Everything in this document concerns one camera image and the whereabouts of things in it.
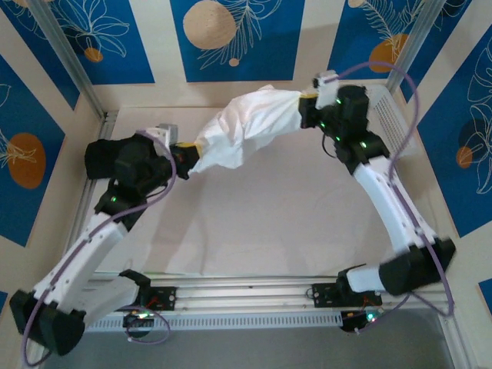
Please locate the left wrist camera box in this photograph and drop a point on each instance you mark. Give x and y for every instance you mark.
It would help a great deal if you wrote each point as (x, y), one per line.
(168, 133)

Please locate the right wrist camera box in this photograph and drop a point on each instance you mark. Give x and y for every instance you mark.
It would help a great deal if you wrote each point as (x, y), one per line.
(326, 90)

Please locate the black controller board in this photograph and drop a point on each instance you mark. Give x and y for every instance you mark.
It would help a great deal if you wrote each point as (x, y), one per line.
(138, 323)
(357, 321)

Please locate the white plastic mesh basket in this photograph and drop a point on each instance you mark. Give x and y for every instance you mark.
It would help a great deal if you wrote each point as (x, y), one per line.
(392, 115)

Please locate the folded black t-shirt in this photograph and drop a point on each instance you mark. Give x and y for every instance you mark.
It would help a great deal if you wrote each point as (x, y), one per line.
(98, 157)

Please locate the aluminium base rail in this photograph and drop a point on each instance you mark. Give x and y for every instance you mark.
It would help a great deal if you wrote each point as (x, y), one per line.
(246, 296)

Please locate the aluminium frame post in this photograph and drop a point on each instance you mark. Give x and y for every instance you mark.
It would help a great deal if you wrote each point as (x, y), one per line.
(69, 57)
(415, 46)

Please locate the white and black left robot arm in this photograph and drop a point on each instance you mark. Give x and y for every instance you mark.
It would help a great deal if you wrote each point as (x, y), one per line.
(84, 250)

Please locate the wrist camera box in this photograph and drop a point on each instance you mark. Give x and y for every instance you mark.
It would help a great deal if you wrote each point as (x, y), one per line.
(168, 133)
(326, 90)

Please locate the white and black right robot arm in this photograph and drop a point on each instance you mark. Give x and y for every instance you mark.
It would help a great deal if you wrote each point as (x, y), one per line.
(392, 207)

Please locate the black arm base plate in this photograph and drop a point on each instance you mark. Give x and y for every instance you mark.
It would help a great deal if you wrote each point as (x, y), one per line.
(324, 295)
(165, 298)

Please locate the white t-shirt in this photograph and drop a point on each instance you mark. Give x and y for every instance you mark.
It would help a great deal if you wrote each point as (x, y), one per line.
(250, 123)

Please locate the white table cover sheet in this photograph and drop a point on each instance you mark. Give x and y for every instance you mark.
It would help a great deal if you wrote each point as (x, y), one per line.
(250, 223)

